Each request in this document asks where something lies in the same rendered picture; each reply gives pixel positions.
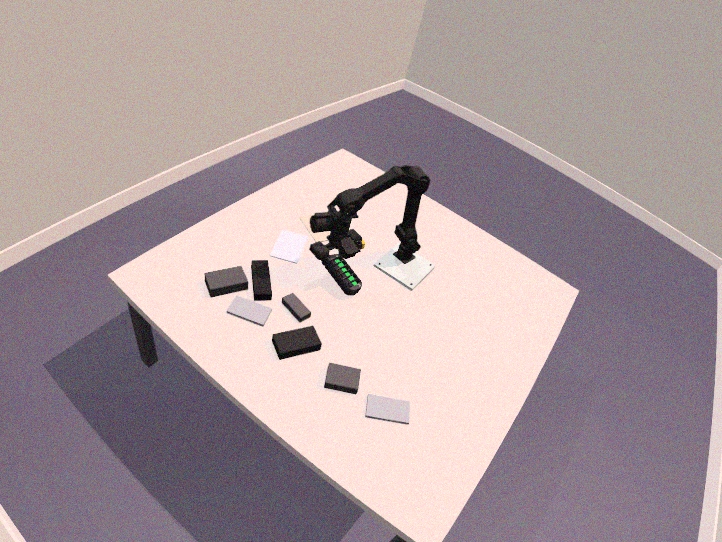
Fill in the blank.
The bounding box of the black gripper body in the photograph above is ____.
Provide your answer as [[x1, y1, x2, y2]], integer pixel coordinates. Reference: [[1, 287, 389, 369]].
[[309, 229, 362, 260]]

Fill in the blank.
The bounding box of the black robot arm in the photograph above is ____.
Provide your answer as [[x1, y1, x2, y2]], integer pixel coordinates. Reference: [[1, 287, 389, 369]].
[[309, 165, 431, 264]]

